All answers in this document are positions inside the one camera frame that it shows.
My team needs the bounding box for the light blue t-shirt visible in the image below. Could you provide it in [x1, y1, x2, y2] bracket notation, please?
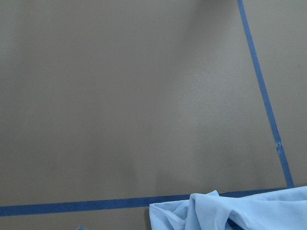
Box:
[149, 186, 307, 230]

